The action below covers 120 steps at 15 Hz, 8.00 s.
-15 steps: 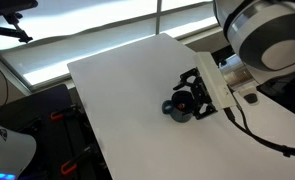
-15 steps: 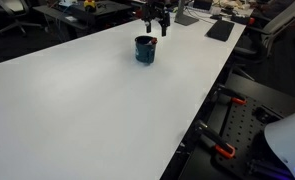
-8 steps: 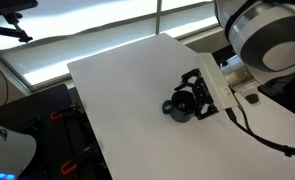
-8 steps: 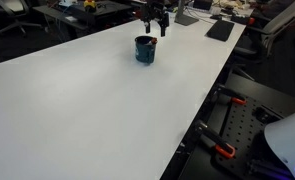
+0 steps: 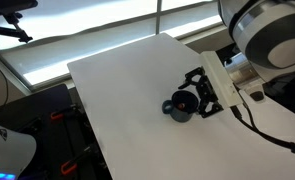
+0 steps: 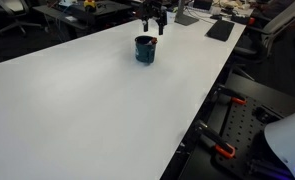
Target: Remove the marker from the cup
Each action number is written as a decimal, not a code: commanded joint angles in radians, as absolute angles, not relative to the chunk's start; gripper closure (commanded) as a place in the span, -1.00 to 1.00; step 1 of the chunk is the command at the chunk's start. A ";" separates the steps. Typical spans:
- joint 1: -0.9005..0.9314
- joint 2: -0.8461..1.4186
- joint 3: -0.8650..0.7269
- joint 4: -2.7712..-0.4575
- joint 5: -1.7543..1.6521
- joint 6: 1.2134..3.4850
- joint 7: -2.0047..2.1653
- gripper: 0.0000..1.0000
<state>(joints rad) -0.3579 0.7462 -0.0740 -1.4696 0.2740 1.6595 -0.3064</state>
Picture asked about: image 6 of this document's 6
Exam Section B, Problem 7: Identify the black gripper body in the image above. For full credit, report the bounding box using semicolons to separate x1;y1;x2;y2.
140;0;167;21

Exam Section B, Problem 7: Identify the red dry erase marker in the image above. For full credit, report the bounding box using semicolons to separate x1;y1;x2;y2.
147;37;158;45

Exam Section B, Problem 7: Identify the dark teal mug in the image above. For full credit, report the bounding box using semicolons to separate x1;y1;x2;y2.
135;36;157;64

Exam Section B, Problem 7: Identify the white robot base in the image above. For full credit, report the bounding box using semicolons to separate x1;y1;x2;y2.
264;113;295;178

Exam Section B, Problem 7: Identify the grey monitor stand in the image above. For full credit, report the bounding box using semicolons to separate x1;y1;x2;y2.
175;0;198;26

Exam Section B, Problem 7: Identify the black mouse pad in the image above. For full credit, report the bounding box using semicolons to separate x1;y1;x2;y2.
206;20;234;41

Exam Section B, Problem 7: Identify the yellow red emergency button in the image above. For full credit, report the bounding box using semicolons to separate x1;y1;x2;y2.
83;0;96;10

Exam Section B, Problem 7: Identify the black side desk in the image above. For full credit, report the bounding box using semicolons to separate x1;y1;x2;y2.
34;0;133;39

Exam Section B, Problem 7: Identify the far orange black clamp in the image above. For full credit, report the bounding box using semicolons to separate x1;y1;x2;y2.
216;85;246;105

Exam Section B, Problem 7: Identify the orange black clamp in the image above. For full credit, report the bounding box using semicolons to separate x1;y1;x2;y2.
216;85;246;105
195;120;235;159

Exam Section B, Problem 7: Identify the near orange black clamp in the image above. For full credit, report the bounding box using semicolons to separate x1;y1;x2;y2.
195;120;235;159

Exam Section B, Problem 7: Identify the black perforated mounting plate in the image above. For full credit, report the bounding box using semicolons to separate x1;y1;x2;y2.
214;96;284;180

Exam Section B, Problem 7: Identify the grey office chair right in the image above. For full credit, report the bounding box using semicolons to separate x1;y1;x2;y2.
232;0;295;63

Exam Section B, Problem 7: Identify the grey office chair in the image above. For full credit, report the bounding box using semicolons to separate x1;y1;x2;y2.
232;0;295;63
0;0;42;35

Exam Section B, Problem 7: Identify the grey office chair left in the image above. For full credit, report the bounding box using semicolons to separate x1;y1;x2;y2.
0;0;42;35

